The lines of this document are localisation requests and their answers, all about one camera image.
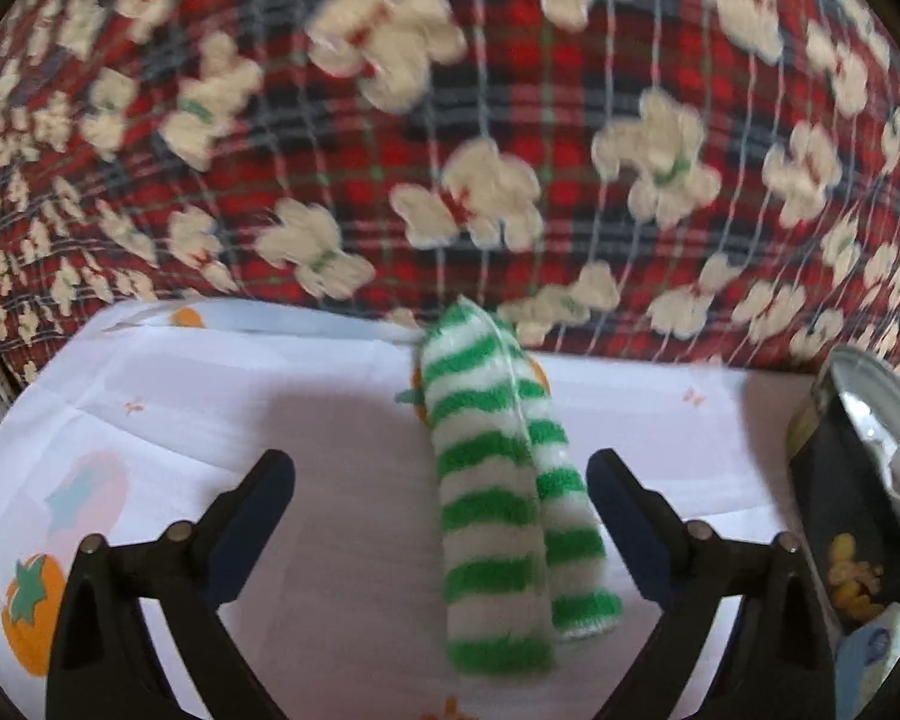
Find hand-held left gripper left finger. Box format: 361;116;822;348
45;448;299;720

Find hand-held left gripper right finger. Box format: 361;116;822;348
585;447;835;720

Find green white striped sock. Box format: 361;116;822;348
411;295;625;677

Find round metal tin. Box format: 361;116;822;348
786;343;900;720

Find white persimmon-print tablecloth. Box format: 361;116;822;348
0;296;845;720

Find red plaid bear-print blanket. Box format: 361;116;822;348
0;0;900;395

